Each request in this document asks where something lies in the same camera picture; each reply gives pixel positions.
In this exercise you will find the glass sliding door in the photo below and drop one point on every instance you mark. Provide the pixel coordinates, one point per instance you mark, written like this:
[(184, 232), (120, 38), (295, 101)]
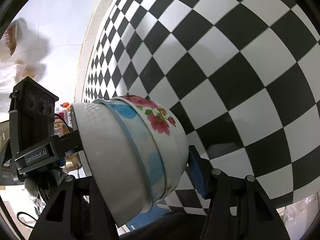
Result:
[(298, 216)]

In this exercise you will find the black white checkered mat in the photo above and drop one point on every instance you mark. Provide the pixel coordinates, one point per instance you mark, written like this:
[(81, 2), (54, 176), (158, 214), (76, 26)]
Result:
[(241, 76)]

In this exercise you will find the white bowl red floral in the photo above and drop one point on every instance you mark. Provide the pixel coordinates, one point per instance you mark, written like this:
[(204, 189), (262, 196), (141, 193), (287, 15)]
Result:
[(168, 135)]

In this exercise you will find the plastic bag of eggs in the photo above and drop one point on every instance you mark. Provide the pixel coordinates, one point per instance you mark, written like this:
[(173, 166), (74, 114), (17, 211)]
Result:
[(23, 48)]

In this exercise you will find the plain white bowl dark rim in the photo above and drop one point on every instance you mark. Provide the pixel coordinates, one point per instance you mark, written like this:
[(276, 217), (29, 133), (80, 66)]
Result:
[(113, 161)]

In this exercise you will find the white bowl blue floral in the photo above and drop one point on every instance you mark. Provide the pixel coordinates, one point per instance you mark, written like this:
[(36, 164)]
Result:
[(144, 146)]

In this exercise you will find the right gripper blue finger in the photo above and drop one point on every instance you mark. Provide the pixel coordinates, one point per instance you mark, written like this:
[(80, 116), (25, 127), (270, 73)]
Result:
[(226, 195)]

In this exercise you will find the colourful fruit wall stickers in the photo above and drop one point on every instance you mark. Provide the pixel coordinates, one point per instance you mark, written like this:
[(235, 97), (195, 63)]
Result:
[(63, 121)]

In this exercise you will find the white gloved left hand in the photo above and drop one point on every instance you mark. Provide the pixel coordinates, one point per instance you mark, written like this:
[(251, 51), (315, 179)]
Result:
[(33, 191)]

